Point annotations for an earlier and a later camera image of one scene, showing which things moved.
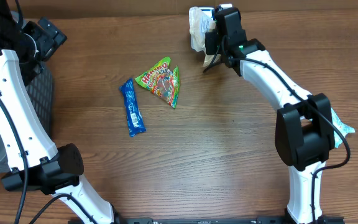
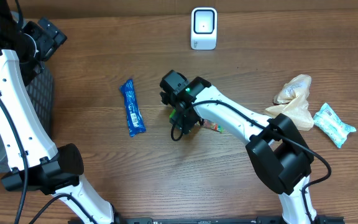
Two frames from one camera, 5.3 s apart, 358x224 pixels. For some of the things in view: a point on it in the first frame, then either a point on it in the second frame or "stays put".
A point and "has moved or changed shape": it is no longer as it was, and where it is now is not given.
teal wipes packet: (343, 129) stays put
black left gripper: (48, 40) stays put
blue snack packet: (136, 125) stays put
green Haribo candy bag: (163, 81) → (204, 122)
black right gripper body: (213, 42) → (186, 118)
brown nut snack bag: (199, 25) has moved or changed shape
